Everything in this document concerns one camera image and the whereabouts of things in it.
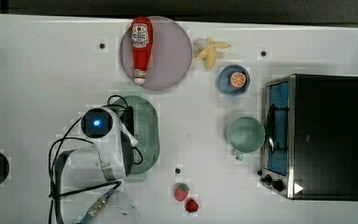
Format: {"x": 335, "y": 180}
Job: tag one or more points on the green mug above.
{"x": 245, "y": 135}

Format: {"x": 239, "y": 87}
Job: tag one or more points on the dark red strawberry toy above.
{"x": 191, "y": 206}

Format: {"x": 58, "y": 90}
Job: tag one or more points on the orange slice toy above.
{"x": 237, "y": 80}

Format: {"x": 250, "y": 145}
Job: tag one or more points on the red ketchup bottle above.
{"x": 142, "y": 37}

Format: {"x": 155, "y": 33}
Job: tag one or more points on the grey round plate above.
{"x": 171, "y": 54}

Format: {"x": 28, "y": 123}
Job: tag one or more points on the black toaster oven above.
{"x": 311, "y": 147}

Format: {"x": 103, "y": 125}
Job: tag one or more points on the green oval strainer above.
{"x": 144, "y": 129}

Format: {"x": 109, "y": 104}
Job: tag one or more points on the blue bowl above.
{"x": 223, "y": 82}

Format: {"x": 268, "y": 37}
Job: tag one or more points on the light red strawberry toy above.
{"x": 181, "y": 192}

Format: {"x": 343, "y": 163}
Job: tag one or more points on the yellow plush banana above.
{"x": 206, "y": 50}

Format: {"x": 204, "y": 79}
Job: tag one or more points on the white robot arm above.
{"x": 103, "y": 162}

